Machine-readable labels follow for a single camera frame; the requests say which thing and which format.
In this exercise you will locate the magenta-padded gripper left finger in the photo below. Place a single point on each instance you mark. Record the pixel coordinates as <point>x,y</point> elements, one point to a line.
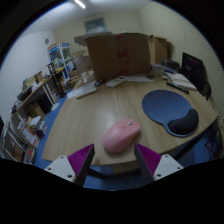
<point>80,160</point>

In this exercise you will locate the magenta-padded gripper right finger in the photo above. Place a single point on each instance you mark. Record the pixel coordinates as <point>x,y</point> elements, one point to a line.
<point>150,160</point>

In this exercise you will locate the pink computer mouse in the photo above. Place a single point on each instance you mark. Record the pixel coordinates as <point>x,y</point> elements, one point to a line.
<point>120,136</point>

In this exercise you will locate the blue mouse pad, black wrist rest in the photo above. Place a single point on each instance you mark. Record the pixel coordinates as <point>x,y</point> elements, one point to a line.
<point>163,106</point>

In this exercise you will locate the cluttered shelf unit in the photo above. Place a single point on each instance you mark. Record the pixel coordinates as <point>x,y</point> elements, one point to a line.
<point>23,133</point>

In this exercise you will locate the white paper sheet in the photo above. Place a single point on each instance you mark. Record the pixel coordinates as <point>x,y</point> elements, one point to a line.
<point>71,94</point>
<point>140,79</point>

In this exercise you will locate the black marker pen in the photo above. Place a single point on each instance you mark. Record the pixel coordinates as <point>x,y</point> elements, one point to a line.
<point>177,88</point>

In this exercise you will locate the small dark object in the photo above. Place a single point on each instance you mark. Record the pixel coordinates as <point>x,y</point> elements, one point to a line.
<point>150,76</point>
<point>99,82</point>

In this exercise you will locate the white remote control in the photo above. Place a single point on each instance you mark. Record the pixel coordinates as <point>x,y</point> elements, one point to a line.
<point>115,82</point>

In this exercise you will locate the white open book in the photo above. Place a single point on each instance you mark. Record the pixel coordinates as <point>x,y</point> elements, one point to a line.
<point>181,80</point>

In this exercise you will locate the black bag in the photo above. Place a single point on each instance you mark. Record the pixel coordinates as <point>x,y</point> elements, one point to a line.
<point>170,64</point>

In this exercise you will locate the black monitor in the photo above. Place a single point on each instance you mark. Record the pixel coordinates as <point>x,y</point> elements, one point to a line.
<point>192,68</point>

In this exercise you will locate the blue and white display cabinet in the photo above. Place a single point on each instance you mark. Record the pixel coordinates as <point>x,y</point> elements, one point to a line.
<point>61,55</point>

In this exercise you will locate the large brown cardboard box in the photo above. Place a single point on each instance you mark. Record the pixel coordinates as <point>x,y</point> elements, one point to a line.
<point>116,55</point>

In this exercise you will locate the small open cardboard box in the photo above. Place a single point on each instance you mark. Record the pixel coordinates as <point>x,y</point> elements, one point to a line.
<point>160,48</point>

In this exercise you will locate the grey door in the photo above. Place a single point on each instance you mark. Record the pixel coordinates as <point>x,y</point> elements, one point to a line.
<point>95,25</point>

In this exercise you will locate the ceiling tube light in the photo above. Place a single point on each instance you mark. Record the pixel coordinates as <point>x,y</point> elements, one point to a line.
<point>80,4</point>

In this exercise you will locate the round wall clock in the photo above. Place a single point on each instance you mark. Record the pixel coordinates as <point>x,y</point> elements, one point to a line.
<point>46,41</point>

